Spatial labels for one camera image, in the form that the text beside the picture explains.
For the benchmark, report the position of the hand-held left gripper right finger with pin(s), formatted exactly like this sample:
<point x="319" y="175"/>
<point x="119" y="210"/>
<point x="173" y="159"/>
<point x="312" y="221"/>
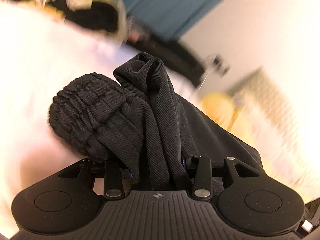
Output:
<point x="202" y="175"/>

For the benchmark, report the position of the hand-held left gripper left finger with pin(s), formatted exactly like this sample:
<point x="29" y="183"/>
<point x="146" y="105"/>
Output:
<point x="113" y="175"/>

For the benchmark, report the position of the black pants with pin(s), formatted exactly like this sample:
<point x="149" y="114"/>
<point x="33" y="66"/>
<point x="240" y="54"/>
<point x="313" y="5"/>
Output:
<point x="125" y="112"/>

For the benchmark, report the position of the yellow round object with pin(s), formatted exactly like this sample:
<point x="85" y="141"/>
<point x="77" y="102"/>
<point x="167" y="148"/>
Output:
<point x="220" y="105"/>

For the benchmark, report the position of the pale textured cloth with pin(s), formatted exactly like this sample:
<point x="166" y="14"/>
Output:
<point x="280" y="120"/>

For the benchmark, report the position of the black sofa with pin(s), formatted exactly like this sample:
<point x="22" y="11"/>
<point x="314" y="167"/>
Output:
<point x="175" y="57"/>

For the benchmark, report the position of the white bed sheet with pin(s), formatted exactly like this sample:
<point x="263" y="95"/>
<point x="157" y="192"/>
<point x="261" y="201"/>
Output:
<point x="37" y="67"/>

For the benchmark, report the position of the black garment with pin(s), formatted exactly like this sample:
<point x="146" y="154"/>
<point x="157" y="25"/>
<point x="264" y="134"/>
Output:
<point x="100" y="17"/>

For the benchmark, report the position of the yellow cloth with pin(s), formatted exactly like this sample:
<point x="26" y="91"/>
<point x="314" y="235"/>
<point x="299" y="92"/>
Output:
<point x="55" y="12"/>

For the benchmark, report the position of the wide blue curtain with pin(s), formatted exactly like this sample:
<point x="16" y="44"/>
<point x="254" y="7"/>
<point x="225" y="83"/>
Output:
<point x="162" y="2"/>

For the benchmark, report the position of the pale green fluffy cloth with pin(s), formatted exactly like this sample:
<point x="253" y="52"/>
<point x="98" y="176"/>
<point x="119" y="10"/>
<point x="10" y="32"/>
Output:
<point x="80" y="0"/>

